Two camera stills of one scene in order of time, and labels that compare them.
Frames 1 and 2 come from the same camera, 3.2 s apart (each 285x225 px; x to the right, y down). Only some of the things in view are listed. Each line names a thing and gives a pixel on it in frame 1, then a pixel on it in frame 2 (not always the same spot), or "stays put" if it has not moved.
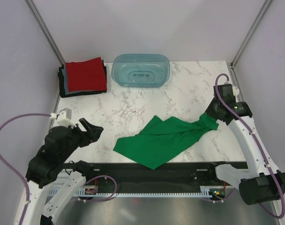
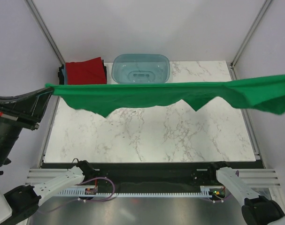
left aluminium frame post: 34,11 stays put
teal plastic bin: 141,70 stays put
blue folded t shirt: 66,86 stays put
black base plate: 170,177 stays put
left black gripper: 95,131 -> 27,108
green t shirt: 163,141 -> 272,93
